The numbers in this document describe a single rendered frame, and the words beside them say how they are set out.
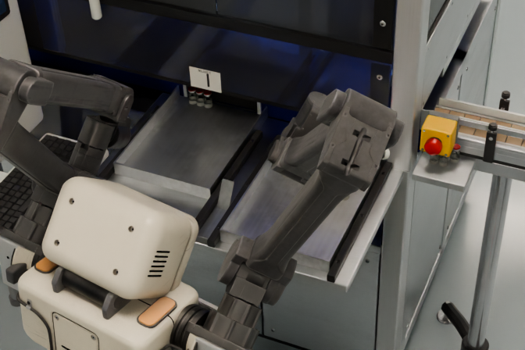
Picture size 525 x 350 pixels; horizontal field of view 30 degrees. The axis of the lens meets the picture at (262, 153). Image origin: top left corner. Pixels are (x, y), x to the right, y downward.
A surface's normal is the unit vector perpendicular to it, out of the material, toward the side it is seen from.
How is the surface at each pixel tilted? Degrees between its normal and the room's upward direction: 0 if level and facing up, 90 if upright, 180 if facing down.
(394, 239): 90
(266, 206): 0
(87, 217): 48
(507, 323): 0
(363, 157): 41
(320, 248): 0
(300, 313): 90
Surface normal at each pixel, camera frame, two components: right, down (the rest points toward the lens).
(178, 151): -0.04, -0.77
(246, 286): 0.17, -0.05
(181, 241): 0.83, 0.33
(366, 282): -0.40, 0.60
